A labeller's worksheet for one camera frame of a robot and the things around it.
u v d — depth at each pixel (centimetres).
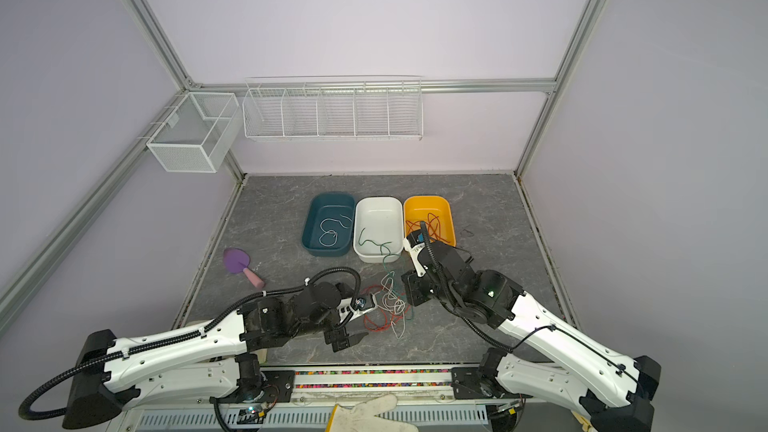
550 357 44
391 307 77
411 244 62
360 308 61
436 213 104
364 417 69
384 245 99
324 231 102
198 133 99
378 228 106
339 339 64
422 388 75
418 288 60
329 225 102
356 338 63
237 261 98
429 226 104
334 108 99
